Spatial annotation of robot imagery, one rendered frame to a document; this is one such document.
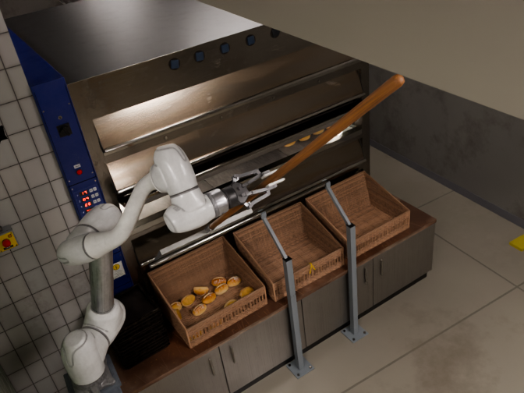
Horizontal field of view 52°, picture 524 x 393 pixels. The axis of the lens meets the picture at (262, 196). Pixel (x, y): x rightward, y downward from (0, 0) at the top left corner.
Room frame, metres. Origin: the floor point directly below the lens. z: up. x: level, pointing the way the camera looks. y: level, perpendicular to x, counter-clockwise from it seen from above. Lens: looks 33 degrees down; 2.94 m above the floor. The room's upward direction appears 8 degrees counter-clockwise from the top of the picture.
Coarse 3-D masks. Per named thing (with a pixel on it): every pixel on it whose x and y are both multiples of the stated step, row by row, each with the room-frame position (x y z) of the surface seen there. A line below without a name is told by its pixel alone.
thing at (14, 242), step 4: (4, 228) 2.26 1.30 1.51; (8, 228) 2.25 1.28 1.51; (0, 232) 2.23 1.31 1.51; (4, 232) 2.22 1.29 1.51; (8, 232) 2.22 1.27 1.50; (12, 232) 2.23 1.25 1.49; (0, 236) 2.20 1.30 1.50; (4, 236) 2.21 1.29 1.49; (12, 236) 2.23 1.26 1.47; (0, 240) 2.20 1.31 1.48; (12, 240) 2.22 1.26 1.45; (16, 240) 2.24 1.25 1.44; (0, 244) 2.20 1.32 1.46; (12, 244) 2.22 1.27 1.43; (16, 244) 2.23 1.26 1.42; (0, 248) 2.19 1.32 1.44; (4, 248) 2.20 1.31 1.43; (8, 248) 2.21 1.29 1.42; (0, 252) 2.19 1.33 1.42
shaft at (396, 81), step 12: (384, 84) 1.13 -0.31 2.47; (396, 84) 1.10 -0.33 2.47; (372, 96) 1.16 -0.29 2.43; (384, 96) 1.13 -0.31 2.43; (360, 108) 1.20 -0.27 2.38; (348, 120) 1.24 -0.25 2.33; (324, 132) 1.34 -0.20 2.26; (336, 132) 1.29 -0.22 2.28; (312, 144) 1.39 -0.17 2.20; (300, 156) 1.44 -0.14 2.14; (288, 168) 1.52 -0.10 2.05; (264, 180) 1.67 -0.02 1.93; (276, 180) 1.61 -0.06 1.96; (228, 216) 2.01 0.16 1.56
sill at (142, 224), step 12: (348, 132) 3.41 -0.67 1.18; (360, 132) 3.42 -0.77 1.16; (324, 144) 3.27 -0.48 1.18; (336, 144) 3.31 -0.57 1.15; (288, 156) 3.18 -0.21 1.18; (264, 168) 3.06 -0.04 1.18; (276, 168) 3.07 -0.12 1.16; (240, 180) 2.95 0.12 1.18; (204, 192) 2.87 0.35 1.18; (156, 216) 2.67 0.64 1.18; (144, 228) 2.61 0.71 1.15
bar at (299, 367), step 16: (304, 192) 2.72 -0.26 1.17; (272, 208) 2.60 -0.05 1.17; (240, 224) 2.49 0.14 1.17; (352, 224) 2.63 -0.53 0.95; (208, 240) 2.39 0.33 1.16; (352, 240) 2.60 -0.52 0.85; (176, 256) 2.30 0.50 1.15; (288, 256) 2.41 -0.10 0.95; (352, 256) 2.60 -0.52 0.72; (288, 272) 2.36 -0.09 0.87; (352, 272) 2.60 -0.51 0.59; (288, 288) 2.37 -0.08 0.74; (352, 288) 2.59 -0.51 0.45; (352, 304) 2.59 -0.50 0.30; (352, 320) 2.60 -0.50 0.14; (352, 336) 2.58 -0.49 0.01; (288, 368) 2.39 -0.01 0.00; (304, 368) 2.37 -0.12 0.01
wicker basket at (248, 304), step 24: (216, 240) 2.80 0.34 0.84; (168, 264) 2.63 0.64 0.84; (192, 264) 2.68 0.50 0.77; (216, 264) 2.74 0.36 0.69; (240, 264) 2.65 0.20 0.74; (168, 288) 2.57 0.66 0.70; (192, 288) 2.62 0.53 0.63; (240, 288) 2.60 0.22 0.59; (264, 288) 2.42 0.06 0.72; (168, 312) 2.36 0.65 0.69; (192, 312) 2.44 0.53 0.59; (216, 312) 2.27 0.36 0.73; (240, 312) 2.38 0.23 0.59; (192, 336) 2.17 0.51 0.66
